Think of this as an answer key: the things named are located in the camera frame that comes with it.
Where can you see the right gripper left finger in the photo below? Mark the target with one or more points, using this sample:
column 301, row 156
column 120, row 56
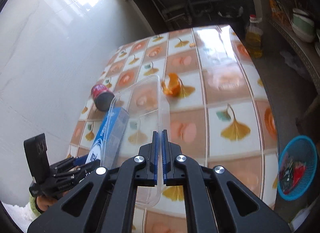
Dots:
column 105, row 200

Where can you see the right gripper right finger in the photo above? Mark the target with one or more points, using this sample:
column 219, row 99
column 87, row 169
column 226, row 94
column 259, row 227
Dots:
column 215, row 200

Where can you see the blue cling film box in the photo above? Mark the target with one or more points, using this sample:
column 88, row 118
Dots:
column 107, row 141

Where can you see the red drink can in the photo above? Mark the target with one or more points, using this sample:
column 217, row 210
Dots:
column 102, row 97

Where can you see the clear plastic tray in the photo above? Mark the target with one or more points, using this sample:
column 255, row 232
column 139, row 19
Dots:
column 148, row 111

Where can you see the blue plastic trash basket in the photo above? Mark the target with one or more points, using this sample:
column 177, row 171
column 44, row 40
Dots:
column 297, row 168

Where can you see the person's left hand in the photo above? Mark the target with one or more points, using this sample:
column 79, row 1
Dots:
column 43, row 202

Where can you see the orange peel piece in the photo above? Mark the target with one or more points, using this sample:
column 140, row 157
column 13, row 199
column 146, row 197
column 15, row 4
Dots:
column 173, row 88

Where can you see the cooking oil bottle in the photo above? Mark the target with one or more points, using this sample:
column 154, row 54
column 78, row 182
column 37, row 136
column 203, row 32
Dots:
column 253, row 37

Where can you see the stacked green white bowls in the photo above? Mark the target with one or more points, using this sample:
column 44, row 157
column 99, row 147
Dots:
column 303, row 25

